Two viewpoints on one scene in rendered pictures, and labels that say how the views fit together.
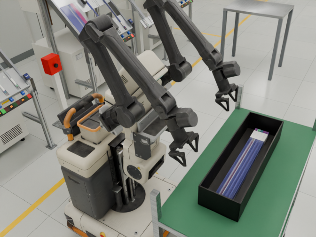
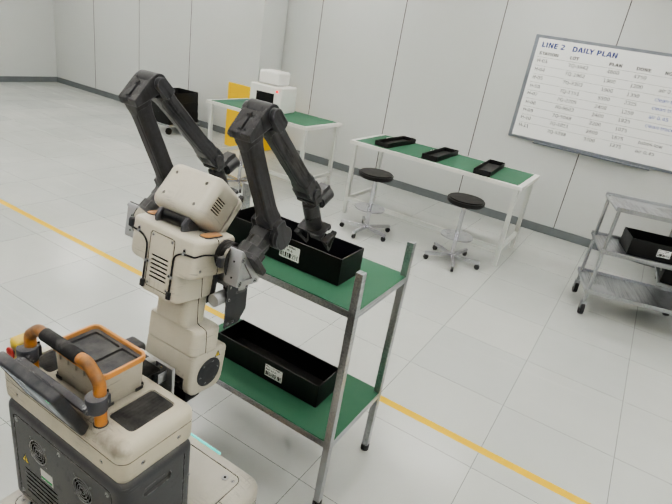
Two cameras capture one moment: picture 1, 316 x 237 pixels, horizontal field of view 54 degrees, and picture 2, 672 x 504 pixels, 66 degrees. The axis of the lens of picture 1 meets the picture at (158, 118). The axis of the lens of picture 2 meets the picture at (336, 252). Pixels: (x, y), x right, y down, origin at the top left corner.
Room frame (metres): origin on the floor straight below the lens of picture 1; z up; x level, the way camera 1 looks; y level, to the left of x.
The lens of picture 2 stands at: (1.04, 1.60, 1.84)
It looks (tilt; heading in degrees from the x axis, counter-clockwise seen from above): 23 degrees down; 263
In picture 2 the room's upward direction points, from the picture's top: 10 degrees clockwise
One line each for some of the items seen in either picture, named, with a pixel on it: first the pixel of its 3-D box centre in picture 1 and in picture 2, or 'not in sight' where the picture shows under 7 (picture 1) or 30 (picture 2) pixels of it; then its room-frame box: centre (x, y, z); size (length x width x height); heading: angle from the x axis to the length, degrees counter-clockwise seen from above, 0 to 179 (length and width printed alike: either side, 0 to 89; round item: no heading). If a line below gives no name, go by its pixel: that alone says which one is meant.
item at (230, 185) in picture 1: (243, 163); not in sight; (1.00, -0.37, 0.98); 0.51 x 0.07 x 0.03; 145
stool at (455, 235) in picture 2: not in sight; (458, 231); (-0.54, -2.77, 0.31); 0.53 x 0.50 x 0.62; 168
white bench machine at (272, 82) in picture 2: not in sight; (273, 90); (1.37, -4.86, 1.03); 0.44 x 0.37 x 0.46; 151
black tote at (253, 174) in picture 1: (244, 159); (292, 242); (1.00, -0.37, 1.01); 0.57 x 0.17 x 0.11; 145
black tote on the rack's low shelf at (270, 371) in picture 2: not in sight; (276, 360); (1.00, -0.39, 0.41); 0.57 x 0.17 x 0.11; 145
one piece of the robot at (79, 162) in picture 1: (108, 159); (108, 436); (1.50, 0.34, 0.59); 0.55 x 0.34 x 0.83; 145
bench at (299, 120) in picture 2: not in sight; (270, 144); (1.33, -4.82, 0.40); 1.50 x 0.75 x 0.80; 145
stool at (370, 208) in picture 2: not in sight; (369, 203); (0.24, -3.24, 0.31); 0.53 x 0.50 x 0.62; 145
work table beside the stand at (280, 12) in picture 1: (254, 38); not in sight; (3.73, -1.28, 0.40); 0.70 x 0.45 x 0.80; 54
